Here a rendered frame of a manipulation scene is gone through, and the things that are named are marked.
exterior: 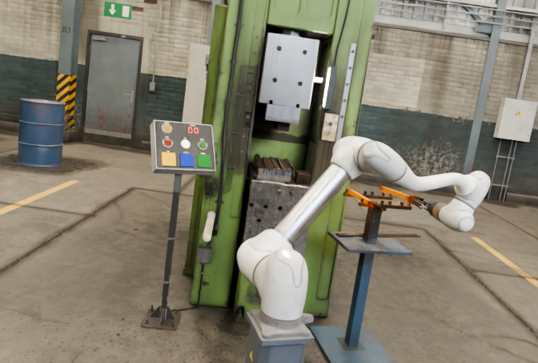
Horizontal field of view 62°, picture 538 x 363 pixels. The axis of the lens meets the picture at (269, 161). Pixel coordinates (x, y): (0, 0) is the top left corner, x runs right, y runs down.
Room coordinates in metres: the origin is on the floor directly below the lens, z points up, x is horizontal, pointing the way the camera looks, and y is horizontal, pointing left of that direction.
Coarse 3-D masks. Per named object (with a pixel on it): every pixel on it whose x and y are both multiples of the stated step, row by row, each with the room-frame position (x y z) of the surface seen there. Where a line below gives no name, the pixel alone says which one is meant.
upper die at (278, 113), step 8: (264, 104) 2.87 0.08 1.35; (272, 104) 2.63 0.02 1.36; (264, 112) 2.76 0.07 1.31; (272, 112) 2.63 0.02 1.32; (280, 112) 2.64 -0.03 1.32; (288, 112) 2.64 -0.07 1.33; (296, 112) 2.65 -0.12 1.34; (272, 120) 2.63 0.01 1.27; (280, 120) 2.64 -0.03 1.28; (288, 120) 2.64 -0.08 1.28; (296, 120) 2.65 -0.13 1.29
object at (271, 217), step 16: (256, 192) 2.57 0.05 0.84; (272, 192) 2.58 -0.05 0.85; (288, 192) 2.59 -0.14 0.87; (304, 192) 2.60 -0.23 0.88; (256, 208) 2.57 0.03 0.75; (272, 208) 2.58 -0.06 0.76; (288, 208) 2.59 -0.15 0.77; (256, 224) 2.57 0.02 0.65; (272, 224) 2.58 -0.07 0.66; (304, 240) 2.60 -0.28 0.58
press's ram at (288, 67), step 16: (272, 48) 2.63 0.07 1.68; (288, 48) 2.64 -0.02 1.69; (304, 48) 2.64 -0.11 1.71; (272, 64) 2.63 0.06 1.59; (288, 64) 2.64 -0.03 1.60; (304, 64) 2.65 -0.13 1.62; (272, 80) 2.64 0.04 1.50; (288, 80) 2.64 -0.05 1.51; (304, 80) 2.65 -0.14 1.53; (320, 80) 2.85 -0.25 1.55; (272, 96) 2.63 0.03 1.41; (288, 96) 2.64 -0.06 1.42; (304, 96) 2.65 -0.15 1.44
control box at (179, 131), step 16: (160, 128) 2.40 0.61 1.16; (176, 128) 2.45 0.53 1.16; (192, 128) 2.50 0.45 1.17; (208, 128) 2.55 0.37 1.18; (160, 144) 2.36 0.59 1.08; (176, 144) 2.41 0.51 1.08; (192, 144) 2.46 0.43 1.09; (208, 144) 2.51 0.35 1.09; (160, 160) 2.32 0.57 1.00; (176, 160) 2.37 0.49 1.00
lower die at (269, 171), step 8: (264, 160) 2.89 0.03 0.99; (272, 160) 2.88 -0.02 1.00; (280, 160) 2.98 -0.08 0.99; (256, 168) 2.80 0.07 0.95; (264, 168) 2.64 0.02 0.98; (272, 168) 2.64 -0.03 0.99; (288, 168) 2.69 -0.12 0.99; (264, 176) 2.63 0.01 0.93; (272, 176) 2.64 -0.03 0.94; (280, 176) 2.64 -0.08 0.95; (288, 176) 2.65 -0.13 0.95
